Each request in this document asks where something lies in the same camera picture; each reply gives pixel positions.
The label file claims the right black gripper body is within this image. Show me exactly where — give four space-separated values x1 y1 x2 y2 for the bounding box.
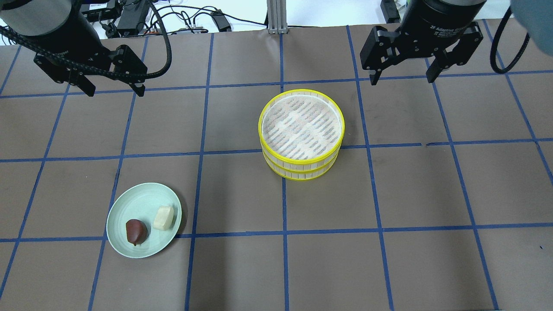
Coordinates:
380 19 476 65

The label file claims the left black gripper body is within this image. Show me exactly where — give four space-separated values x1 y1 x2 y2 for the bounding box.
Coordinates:
34 37 122 86

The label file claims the yellow steamer layer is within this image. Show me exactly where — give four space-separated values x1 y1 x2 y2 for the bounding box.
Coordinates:
257 89 345 171
262 151 337 181

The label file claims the white bun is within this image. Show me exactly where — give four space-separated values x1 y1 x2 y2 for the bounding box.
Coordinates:
153 206 175 231

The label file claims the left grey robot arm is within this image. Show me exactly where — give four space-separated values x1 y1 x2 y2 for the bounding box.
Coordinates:
1 0 147 96

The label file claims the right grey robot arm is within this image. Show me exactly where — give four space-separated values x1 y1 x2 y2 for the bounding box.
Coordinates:
359 0 485 86

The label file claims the black power brick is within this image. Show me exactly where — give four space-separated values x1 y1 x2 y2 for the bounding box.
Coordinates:
117 0 150 37

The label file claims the light green plate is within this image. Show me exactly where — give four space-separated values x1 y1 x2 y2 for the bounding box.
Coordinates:
105 183 182 258

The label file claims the dark red bun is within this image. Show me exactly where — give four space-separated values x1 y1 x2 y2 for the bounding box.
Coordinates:
126 219 148 246

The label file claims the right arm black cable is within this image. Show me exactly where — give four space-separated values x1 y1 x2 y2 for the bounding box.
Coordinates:
489 9 531 74

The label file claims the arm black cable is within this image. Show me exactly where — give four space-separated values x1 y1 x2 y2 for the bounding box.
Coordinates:
489 9 531 74
0 0 172 80

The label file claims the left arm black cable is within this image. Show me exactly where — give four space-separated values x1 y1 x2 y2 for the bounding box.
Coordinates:
0 0 172 80

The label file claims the aluminium frame post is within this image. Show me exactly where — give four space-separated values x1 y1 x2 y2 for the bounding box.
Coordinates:
267 0 289 34

